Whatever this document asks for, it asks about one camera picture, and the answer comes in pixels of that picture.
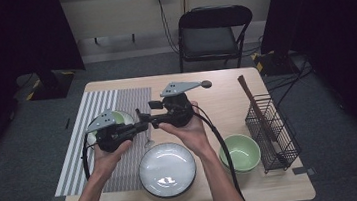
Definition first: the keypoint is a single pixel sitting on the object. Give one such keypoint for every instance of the person's right hand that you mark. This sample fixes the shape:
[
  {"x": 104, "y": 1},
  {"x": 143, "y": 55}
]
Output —
[{"x": 193, "y": 137}]

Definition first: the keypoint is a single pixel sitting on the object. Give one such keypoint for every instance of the black folding chair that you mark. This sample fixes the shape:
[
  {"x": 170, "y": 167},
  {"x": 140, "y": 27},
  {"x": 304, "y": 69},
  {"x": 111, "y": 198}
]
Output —
[{"x": 208, "y": 37}]

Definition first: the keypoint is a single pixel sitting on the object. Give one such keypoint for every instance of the black stand base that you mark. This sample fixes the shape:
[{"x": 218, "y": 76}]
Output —
[
  {"x": 273, "y": 65},
  {"x": 47, "y": 87}
]

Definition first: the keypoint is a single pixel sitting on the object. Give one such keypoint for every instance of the dark round table grommet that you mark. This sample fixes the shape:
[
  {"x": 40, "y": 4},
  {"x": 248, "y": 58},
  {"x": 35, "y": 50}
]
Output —
[{"x": 207, "y": 84}]

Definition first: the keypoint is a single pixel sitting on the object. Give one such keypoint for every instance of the grey striped placemat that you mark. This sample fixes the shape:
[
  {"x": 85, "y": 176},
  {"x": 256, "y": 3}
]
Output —
[{"x": 132, "y": 98}]

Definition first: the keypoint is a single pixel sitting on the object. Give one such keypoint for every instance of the green bowl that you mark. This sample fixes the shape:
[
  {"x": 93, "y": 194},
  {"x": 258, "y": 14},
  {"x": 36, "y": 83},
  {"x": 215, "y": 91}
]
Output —
[
  {"x": 121, "y": 117},
  {"x": 240, "y": 152},
  {"x": 232, "y": 172}
]

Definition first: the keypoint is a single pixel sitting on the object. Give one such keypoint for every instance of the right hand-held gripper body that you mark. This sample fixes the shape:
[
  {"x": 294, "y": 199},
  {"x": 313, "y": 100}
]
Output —
[{"x": 181, "y": 112}]

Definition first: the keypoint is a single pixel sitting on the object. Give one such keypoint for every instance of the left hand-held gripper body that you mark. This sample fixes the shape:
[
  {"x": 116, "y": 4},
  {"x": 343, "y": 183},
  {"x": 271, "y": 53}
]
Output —
[{"x": 113, "y": 137}]

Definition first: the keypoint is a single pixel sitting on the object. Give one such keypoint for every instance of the person's left hand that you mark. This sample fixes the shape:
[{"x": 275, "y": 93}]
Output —
[{"x": 106, "y": 165}]

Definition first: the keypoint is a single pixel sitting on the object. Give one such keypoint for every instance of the dark curtain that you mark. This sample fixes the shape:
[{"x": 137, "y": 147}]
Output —
[
  {"x": 336, "y": 30},
  {"x": 9, "y": 38}
]

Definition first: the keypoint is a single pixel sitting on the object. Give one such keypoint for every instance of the white plate with black rim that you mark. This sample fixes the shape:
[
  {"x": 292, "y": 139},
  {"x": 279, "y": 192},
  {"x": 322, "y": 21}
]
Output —
[
  {"x": 130, "y": 119},
  {"x": 167, "y": 168}
]

